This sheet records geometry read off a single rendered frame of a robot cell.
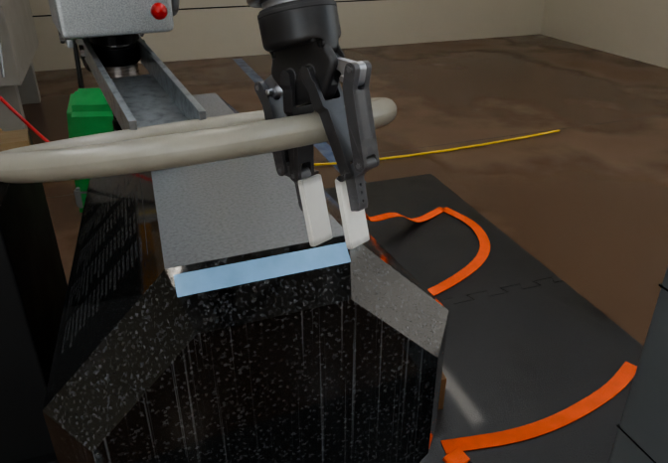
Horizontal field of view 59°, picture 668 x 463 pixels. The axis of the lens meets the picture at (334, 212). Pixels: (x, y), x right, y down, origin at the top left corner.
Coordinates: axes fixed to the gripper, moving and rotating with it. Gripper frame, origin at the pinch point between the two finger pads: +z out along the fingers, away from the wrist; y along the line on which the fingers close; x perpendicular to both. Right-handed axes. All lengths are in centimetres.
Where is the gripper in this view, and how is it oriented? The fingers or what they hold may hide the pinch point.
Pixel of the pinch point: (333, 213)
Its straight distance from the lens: 59.2
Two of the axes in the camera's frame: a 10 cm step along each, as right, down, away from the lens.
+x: -6.4, 2.8, -7.2
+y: -7.5, -0.1, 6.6
